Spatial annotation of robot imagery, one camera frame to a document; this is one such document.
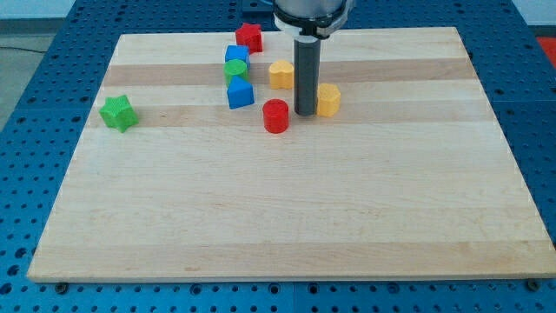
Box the blue cube block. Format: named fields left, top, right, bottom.
left=224, top=45, right=250, bottom=67

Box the wooden board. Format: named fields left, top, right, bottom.
left=27, top=27, right=555, bottom=283

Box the yellow hexagon block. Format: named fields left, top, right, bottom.
left=317, top=83, right=341, bottom=117

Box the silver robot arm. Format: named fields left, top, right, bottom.
left=274, top=0, right=354, bottom=117

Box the blue triangle block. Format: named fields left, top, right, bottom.
left=227, top=76, right=255, bottom=110

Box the red cylinder block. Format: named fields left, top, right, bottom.
left=262, top=98, right=289, bottom=134

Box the green cylinder block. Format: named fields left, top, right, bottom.
left=223, top=59, right=248, bottom=86

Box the red star block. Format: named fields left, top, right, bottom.
left=235, top=23, right=263, bottom=54

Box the green star block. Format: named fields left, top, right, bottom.
left=99, top=95, right=139, bottom=133

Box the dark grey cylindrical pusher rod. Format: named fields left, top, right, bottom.
left=294, top=40, right=321, bottom=117

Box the yellow heart block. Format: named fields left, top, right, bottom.
left=268, top=60, right=295, bottom=90

